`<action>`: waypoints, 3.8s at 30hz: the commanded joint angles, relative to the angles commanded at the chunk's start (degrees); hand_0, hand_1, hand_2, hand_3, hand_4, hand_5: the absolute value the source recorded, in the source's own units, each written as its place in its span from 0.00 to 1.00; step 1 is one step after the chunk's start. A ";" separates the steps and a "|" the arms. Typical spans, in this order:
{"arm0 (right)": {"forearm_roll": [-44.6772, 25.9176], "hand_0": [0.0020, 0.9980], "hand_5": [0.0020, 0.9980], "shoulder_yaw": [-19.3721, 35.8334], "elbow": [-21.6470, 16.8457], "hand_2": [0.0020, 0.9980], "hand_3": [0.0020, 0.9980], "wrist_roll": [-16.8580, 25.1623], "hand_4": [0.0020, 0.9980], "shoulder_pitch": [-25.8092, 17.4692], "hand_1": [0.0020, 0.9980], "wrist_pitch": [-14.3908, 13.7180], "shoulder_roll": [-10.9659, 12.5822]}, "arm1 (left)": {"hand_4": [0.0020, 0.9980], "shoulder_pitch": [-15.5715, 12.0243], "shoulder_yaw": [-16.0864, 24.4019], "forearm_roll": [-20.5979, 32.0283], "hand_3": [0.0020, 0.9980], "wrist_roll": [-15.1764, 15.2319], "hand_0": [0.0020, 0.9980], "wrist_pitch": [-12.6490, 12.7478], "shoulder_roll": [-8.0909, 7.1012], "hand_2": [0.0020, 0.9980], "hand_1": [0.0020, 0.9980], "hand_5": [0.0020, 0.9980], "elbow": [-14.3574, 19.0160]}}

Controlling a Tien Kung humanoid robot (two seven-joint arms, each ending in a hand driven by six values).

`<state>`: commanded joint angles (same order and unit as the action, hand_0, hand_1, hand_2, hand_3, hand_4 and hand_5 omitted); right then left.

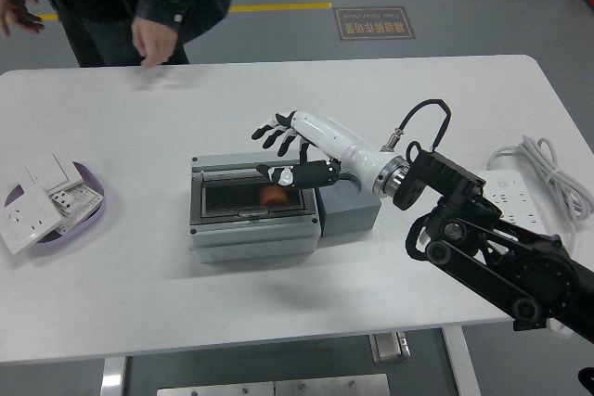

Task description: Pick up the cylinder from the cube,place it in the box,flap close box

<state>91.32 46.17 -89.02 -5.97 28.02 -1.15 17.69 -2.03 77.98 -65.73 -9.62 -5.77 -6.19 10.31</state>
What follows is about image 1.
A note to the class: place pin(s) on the person's left hand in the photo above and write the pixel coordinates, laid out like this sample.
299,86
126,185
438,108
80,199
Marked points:
155,41

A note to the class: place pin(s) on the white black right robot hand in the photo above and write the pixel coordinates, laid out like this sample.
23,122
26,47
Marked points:
334,136

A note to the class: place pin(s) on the person's right hand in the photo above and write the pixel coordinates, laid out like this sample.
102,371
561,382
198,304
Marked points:
14,2

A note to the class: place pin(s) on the orange cylinder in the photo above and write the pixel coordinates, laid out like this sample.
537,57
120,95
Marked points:
274,197

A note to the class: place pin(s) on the grey box with clear lid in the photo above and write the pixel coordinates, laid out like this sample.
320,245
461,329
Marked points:
253,238

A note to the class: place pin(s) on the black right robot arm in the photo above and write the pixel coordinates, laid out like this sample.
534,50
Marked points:
501,247

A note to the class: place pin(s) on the grey cube block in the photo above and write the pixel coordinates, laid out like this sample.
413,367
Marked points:
348,215

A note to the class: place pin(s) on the brown floor sign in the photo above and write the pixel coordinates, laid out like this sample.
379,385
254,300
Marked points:
374,23

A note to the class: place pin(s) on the yellow floor tape line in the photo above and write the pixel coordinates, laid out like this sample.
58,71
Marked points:
278,7

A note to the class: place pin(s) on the white socket module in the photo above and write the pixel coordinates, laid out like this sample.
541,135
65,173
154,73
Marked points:
79,199

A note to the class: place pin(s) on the purple plastic tray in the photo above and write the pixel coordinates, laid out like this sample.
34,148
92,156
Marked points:
90,217

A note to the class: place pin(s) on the white power strip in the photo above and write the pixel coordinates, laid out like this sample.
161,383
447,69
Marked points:
515,201

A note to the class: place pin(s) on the large white socket plate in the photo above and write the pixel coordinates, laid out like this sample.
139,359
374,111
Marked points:
25,224

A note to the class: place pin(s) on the white table leg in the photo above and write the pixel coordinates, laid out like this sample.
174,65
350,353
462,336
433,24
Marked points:
112,377
461,363

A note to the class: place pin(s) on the white switch plate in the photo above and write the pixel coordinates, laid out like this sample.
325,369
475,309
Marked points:
46,171

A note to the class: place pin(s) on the grey metal bracket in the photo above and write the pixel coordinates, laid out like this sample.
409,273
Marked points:
389,347

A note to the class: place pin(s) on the grey metal base plate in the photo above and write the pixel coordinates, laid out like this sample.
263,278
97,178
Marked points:
278,387

